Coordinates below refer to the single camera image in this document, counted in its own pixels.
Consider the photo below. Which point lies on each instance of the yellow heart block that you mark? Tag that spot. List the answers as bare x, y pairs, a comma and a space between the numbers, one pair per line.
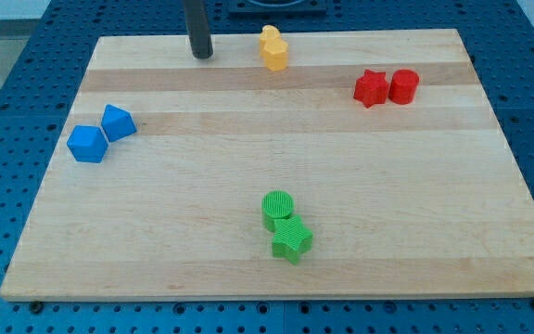
268, 33

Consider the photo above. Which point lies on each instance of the yellow hexagon block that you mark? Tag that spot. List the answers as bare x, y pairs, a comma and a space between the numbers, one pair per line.
275, 54

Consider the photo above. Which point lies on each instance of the green cylinder block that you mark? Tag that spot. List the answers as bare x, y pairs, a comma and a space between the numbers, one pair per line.
275, 205

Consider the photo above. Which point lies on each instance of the green star block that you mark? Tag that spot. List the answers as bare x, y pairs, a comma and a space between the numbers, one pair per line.
291, 239

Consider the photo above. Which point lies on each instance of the light wooden board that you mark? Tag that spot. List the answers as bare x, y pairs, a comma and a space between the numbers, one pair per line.
416, 201

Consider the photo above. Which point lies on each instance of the red star block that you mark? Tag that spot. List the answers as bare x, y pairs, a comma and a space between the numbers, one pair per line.
371, 88

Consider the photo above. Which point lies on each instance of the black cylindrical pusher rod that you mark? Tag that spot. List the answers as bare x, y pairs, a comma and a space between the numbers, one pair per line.
198, 28

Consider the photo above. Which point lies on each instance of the blue triangular block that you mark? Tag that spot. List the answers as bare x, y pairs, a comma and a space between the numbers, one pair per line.
117, 123

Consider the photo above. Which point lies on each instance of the red cylinder block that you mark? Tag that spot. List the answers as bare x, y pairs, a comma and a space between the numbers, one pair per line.
403, 86

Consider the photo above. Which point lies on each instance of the blue cube block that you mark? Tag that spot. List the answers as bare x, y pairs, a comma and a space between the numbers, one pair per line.
87, 144

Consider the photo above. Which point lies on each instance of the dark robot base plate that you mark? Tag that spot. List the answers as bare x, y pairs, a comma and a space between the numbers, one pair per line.
275, 7

